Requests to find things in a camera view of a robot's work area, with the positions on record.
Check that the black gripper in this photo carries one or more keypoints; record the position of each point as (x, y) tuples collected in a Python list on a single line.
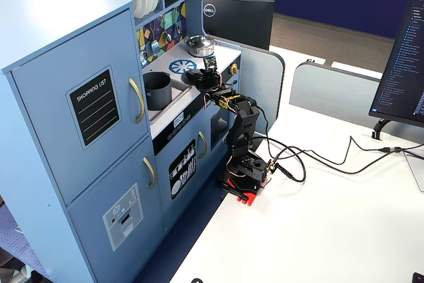
[(198, 77)]

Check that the dark gray pot lid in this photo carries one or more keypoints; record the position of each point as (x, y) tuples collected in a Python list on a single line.
[(188, 77)]

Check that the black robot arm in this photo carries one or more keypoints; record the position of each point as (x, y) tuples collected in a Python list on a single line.
[(245, 120)]

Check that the silver metal pot lid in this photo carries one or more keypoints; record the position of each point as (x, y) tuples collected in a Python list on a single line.
[(198, 41)]

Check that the gray toy sink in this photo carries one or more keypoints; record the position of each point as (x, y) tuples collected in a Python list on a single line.
[(180, 88)]

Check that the silver metal pot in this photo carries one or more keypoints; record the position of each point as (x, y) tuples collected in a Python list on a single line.
[(198, 51)]

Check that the dark gray pot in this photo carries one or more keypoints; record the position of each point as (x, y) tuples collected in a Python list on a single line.
[(159, 94)]

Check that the metal ladle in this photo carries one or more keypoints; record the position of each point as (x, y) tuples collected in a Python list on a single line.
[(169, 37)]

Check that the small metal spoon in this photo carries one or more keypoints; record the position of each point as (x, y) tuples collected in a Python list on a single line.
[(178, 30)]

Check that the metal slotted spatula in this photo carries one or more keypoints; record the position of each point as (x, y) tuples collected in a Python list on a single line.
[(154, 47)]

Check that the oven door with window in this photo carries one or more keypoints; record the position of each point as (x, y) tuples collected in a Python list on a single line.
[(218, 130)]

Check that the metal slotted spoon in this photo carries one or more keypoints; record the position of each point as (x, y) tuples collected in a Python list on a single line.
[(143, 58)]

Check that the gray rounded desk divider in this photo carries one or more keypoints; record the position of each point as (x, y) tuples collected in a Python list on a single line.
[(261, 90), (331, 94)]

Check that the black Dell monitor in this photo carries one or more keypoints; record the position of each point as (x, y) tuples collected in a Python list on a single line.
[(238, 22)]

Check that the dishwasher door with dishes print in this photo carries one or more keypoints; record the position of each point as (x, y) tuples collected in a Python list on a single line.
[(182, 180)]

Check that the light blue toy kitchen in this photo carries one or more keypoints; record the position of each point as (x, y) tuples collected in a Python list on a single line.
[(49, 97)]

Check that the fridge door with shopping list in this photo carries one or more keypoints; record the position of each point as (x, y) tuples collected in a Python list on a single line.
[(49, 114)]

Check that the fridge door with dispenser print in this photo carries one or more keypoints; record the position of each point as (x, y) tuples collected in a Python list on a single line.
[(99, 236)]

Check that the monitor showing code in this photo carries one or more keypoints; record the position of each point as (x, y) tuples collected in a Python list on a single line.
[(402, 64)]

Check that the silver stand base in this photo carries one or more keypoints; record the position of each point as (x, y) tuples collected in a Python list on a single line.
[(415, 170)]

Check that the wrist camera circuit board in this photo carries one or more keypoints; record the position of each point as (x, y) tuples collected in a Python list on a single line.
[(210, 63)]

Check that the red arm base plate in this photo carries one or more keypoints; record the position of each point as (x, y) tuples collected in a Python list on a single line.
[(252, 199)]

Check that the black monitor mount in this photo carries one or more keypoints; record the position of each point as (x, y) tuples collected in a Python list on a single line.
[(379, 129)]

